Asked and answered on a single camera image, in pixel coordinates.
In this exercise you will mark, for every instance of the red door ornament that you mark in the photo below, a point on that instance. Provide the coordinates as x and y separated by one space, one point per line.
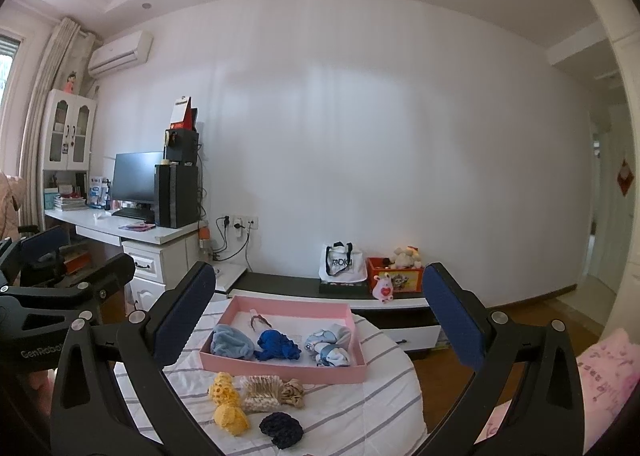
625 177

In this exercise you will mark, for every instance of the pink doll figure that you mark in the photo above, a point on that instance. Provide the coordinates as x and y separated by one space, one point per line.
70 82

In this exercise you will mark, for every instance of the pink heart plush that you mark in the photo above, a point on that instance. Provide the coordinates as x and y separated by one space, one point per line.
383 289

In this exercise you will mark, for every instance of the beige plush toy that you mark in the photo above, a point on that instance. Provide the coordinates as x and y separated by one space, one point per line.
406 258

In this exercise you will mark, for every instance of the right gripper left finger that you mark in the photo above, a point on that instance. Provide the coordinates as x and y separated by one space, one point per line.
89 415

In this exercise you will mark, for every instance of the dark navy scrunchie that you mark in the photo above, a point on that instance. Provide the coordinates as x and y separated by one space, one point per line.
283 430

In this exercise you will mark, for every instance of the white striped table cover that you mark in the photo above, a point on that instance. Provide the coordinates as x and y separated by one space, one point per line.
381 416

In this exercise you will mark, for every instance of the pale blue printed cloth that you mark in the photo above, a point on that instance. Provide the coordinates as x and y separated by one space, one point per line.
329 346

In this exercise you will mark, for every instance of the pink shallow box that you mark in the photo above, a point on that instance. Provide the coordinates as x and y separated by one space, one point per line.
297 319

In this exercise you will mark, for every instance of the red toy box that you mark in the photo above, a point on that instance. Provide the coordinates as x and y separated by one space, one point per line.
404 280

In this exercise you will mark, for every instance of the black keyboard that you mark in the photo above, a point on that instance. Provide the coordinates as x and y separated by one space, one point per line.
144 214

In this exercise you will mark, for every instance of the black computer tower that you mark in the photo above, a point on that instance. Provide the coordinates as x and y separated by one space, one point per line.
176 195

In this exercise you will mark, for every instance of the red white calendar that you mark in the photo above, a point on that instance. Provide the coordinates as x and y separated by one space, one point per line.
184 114

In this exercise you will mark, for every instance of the beige leopard fuzzy cloth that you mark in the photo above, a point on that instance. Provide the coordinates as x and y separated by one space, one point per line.
266 394

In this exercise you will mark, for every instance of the light blue fleece sock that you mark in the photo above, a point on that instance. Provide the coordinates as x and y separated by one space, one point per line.
229 342

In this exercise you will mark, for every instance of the white glass door cabinet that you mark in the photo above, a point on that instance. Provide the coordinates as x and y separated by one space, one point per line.
67 131

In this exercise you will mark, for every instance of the black speaker box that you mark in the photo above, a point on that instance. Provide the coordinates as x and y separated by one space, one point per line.
181 146

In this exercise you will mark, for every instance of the clear pouch with strap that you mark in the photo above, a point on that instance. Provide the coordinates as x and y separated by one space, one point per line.
259 323

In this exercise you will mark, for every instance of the stack of books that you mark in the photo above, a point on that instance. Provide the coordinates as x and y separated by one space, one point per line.
68 203

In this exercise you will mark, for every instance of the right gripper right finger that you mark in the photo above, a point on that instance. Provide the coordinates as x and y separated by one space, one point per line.
524 397

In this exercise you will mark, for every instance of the white tote bag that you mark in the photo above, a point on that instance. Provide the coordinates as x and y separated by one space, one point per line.
342 263

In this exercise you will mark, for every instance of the white wall outlets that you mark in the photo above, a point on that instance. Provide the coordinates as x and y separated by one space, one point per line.
240 222

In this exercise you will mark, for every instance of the pink floral pillow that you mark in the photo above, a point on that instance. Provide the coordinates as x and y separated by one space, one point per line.
609 372

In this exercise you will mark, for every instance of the royal blue knitted cloth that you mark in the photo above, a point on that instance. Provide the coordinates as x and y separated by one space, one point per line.
273 345

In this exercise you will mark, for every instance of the black computer monitor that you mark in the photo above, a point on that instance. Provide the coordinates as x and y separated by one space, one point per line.
134 176

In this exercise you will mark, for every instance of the white air conditioner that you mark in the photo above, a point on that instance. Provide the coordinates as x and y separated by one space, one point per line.
125 52

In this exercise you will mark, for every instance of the small white side cabinet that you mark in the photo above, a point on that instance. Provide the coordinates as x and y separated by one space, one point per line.
227 274

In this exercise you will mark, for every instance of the pink quilted jacket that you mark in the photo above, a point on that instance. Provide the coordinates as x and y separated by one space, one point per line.
12 196

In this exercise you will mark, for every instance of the white desk with drawers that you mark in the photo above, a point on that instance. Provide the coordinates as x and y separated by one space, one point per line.
161 256

